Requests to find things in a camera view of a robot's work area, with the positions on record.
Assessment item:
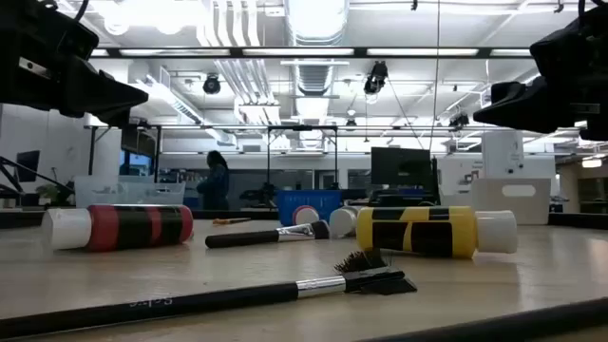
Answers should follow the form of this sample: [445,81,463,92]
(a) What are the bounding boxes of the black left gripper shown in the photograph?
[0,0,149,128]

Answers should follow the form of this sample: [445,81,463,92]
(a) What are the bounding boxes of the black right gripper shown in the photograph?
[472,0,608,143]

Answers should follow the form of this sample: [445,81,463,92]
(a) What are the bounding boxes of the yellow paint bottle white cap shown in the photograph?
[355,205,519,260]

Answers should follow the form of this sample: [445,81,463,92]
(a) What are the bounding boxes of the thick-handled black brush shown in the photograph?
[204,219,332,250]

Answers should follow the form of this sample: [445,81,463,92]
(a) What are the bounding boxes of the grey paint bottle white cap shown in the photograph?
[328,205,363,239]

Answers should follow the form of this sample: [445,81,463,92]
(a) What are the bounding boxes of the long black comb brush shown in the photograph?
[0,249,418,339]

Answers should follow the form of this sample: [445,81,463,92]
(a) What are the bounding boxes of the small black monitor on arm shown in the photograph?
[15,150,42,184]

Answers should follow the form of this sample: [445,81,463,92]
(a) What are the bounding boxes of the white column with sensors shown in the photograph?
[481,130,525,180]

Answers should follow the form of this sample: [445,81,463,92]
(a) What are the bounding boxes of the clear plastic bin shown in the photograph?
[74,174,187,210]

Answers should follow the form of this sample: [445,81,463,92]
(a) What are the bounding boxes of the white plastic bin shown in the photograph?
[439,178,552,226]

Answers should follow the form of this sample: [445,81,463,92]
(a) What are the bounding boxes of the small potted plant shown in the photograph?
[35,182,75,206]

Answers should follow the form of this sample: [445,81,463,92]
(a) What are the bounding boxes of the person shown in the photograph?
[196,150,232,212]

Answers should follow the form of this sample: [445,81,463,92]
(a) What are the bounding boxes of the black computer monitor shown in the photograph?
[370,145,441,194]

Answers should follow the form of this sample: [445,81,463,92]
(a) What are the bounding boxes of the blue plastic basket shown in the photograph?
[276,189,344,227]

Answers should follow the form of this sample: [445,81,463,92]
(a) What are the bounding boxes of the black workstation frame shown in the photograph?
[86,123,339,191]

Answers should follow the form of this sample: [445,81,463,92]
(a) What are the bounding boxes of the silver ventilation duct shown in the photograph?
[283,0,352,149]

